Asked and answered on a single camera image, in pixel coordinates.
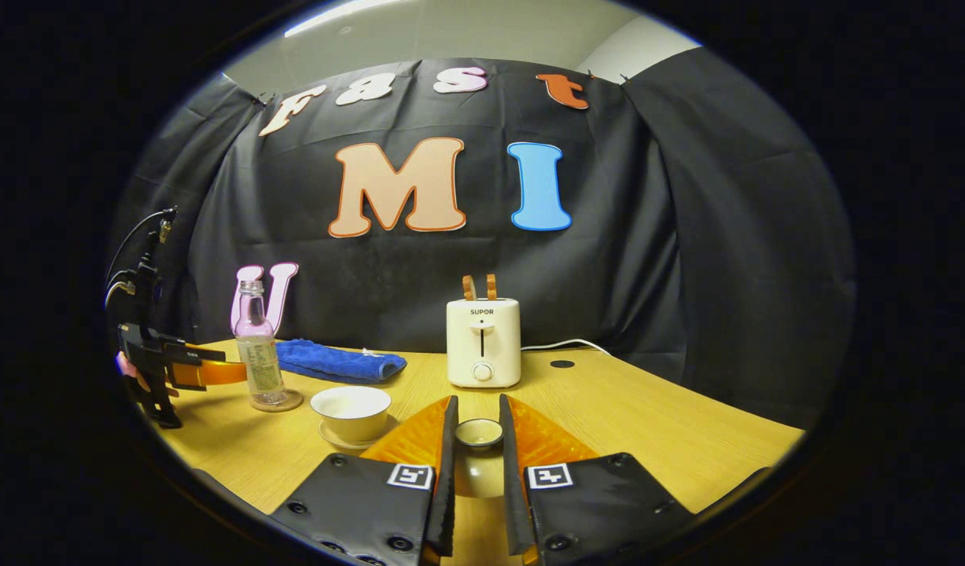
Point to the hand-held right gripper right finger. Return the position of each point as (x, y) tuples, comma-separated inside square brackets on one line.
[(513, 487)]

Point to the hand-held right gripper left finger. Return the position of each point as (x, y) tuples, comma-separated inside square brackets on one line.
[(445, 487)]

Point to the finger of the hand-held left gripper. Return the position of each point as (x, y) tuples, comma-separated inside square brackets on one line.
[(215, 373), (203, 352)]

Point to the white teacup lid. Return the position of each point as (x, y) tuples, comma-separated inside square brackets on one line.
[(479, 472)]

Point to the clear plastic water bottle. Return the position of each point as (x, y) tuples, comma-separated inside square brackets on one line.
[(262, 362)]

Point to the white ceramic teacup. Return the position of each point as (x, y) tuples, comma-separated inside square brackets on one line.
[(352, 417)]

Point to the white saucer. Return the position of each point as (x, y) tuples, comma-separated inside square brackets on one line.
[(376, 444)]

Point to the blue towel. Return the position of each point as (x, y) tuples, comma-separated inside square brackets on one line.
[(340, 362)]

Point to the cream toaster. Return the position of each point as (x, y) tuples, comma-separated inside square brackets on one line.
[(484, 346)]

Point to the toast slice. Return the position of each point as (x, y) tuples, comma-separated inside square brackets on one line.
[(469, 288), (491, 287)]

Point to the black backdrop cloth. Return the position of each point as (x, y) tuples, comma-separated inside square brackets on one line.
[(647, 275)]

